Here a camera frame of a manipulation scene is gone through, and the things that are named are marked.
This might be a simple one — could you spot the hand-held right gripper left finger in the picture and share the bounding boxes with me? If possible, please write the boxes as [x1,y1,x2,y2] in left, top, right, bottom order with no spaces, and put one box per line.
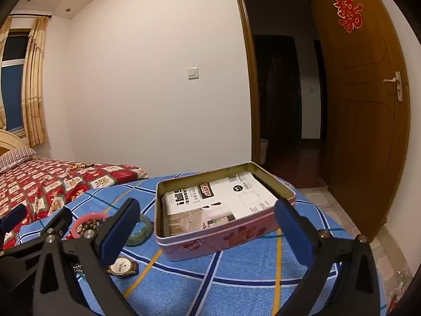
[31,198,142,316]

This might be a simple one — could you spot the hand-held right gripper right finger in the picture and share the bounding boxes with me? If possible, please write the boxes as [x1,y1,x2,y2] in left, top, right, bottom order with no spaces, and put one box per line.
[274,198,387,316]

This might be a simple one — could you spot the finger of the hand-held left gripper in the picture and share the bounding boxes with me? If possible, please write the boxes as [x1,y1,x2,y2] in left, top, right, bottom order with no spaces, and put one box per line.
[0,204,27,239]
[7,207,73,260]

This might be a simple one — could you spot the pink bangle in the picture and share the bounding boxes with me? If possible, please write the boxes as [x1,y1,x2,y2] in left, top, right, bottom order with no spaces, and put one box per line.
[71,213,109,240]

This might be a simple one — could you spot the green jade bangle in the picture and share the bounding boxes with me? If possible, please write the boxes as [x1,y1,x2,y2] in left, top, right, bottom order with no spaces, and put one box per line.
[124,213,153,247]

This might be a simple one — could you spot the dark bead bracelet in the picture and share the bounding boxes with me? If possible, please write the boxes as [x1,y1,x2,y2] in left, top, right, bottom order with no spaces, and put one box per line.
[77,217,106,238]

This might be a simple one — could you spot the gold wrist watch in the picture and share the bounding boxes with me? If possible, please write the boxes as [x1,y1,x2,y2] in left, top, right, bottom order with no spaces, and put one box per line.
[106,257,139,279]

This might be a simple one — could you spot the pink metal tin box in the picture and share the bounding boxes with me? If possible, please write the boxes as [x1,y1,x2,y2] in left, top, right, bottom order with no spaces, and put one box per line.
[154,162,298,262]

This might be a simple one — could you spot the red patterned bedsheet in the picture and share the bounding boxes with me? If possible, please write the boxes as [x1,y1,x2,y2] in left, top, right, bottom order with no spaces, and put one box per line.
[0,158,148,251]

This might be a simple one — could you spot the striped pillow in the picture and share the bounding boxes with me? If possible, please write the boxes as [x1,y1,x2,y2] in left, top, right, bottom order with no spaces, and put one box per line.
[0,147,39,173]

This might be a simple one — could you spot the printed paper sheet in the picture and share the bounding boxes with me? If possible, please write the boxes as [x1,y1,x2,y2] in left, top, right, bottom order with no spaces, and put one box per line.
[163,171,279,236]

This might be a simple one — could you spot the cream bed headboard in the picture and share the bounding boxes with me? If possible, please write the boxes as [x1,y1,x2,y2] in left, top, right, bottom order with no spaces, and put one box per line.
[0,129,28,159]

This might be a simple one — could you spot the blue plaid blanket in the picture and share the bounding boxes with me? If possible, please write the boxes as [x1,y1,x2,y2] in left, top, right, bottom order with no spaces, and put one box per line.
[18,171,387,316]

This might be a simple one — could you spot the brown wooden door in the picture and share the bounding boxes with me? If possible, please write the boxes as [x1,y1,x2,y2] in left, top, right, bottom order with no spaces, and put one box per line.
[311,0,412,242]

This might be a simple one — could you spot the window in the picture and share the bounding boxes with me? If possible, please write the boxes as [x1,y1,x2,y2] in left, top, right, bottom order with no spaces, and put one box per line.
[0,29,32,137]

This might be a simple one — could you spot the red paper door decoration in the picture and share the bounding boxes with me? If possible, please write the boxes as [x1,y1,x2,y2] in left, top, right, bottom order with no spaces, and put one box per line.
[334,0,364,33]

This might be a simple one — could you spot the brown wooden door frame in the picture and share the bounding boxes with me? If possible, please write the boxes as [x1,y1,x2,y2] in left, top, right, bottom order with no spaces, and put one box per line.
[232,0,313,165]

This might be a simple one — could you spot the metal door handle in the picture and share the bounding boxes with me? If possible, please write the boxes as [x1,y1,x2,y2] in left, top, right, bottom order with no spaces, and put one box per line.
[383,71,404,102]

